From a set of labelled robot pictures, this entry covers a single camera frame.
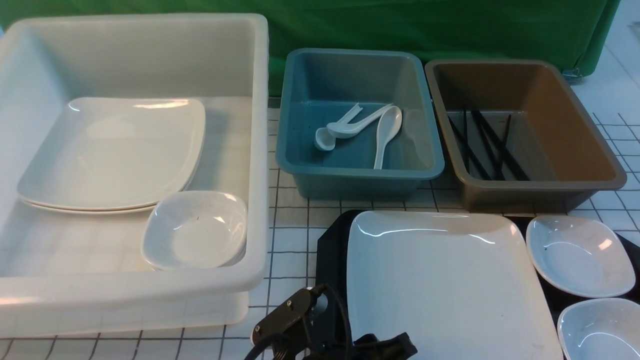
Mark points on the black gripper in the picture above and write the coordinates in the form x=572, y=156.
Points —
x=367, y=347

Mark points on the large white square plate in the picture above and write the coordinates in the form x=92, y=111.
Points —
x=462, y=286

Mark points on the white spoon long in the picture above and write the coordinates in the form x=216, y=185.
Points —
x=389, y=124

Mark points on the white bowl tray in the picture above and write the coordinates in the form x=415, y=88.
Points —
x=600, y=329
x=579, y=256

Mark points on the lower white plate in tub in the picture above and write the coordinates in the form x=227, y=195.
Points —
x=115, y=211

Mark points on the white plate in tub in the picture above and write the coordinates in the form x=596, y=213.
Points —
x=115, y=152
x=115, y=211

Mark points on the black serving tray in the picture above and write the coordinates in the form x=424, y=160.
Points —
x=332, y=248

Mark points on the white bowl in tub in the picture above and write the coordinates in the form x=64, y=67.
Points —
x=197, y=229

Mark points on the white spoon small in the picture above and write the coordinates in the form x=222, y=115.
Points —
x=324, y=140

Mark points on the white spoon middle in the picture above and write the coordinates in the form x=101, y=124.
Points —
x=344, y=129

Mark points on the blue plastic bin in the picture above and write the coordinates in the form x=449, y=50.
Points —
x=320, y=86

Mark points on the large white plastic tub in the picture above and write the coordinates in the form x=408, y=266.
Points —
x=67, y=274

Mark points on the black chopstick in bin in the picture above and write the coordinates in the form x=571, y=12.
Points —
x=503, y=150
x=467, y=150
x=458, y=135
x=496, y=148

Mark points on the brown plastic bin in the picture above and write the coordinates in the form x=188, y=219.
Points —
x=552, y=136

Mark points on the binder clip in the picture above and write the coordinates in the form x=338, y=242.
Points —
x=573, y=76

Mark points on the green backdrop cloth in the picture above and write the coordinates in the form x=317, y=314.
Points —
x=568, y=34

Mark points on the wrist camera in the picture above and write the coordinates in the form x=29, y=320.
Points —
x=293, y=319

